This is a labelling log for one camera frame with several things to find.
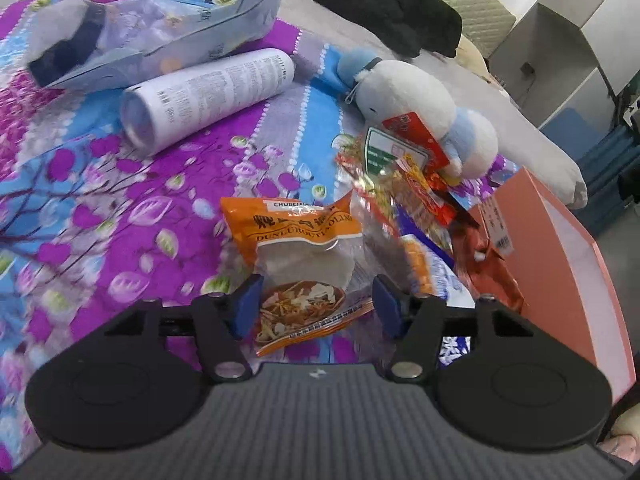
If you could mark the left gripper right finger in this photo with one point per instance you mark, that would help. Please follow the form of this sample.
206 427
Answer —
492 374

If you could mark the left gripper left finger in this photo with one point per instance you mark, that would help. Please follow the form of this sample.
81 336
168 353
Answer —
140 376

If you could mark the orange clear snack packet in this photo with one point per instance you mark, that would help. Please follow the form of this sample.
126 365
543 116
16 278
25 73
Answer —
317 276

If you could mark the green white snack packet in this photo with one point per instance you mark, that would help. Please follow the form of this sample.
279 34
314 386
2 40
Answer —
381 148

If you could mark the red snack packet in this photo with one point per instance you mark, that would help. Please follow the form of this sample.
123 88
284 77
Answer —
410 127

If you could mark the pink cardboard box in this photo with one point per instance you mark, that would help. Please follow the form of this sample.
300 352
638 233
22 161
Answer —
561 273

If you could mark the blue snack packet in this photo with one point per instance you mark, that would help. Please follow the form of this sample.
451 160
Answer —
430 267

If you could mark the red orange foil packet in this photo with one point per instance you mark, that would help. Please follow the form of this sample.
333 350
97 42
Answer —
481 268

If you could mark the colourful floral bedsheet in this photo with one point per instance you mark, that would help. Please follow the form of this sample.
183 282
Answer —
88 227

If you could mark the blue curtain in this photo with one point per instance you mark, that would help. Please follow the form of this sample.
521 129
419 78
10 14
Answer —
601 167

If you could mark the white spray can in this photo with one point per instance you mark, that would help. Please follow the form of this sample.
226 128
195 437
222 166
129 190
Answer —
162 111

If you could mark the white blue plush toy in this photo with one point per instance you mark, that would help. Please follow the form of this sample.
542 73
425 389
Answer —
382 89

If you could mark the beige pillow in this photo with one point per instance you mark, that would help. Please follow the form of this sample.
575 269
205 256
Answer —
469 57

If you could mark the light blue plastic pouch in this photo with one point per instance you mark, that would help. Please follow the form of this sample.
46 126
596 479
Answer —
91 46

